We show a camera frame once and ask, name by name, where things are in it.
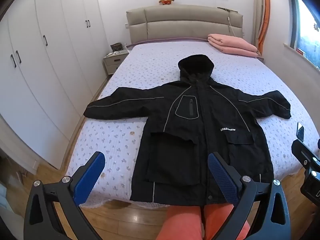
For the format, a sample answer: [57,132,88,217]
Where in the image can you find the folded pink blanket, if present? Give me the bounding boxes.
[207,33,259,58]

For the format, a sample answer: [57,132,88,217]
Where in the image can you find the white wardrobe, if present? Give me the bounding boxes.
[0,0,112,170]

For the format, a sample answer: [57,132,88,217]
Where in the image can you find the white cable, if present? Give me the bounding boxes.
[226,8,237,39]

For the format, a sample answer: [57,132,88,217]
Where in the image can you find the beige orange curtain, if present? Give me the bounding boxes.
[252,0,272,55]

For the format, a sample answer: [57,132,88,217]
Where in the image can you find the bed with floral bedspread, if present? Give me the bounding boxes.
[65,41,320,209]

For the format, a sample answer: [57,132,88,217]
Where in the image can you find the beige padded headboard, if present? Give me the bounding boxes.
[126,4,244,46]

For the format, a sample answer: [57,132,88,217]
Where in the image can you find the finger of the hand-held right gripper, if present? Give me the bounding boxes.
[291,139,320,167]

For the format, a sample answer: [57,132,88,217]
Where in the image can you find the person's orange pants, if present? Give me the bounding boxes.
[155,202,250,240]

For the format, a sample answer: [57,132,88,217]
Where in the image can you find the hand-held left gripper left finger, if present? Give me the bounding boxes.
[24,151,105,240]

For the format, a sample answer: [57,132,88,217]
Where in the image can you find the white nightstand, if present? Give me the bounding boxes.
[103,50,129,76]

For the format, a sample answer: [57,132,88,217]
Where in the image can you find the black smartphone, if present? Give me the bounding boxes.
[296,122,305,140]

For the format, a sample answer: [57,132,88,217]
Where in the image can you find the window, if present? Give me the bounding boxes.
[287,0,320,71]

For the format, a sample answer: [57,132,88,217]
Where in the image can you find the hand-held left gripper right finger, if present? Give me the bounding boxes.
[207,152,297,240]

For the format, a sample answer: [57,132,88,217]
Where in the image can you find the black hooded jacket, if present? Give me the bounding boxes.
[84,54,292,207]

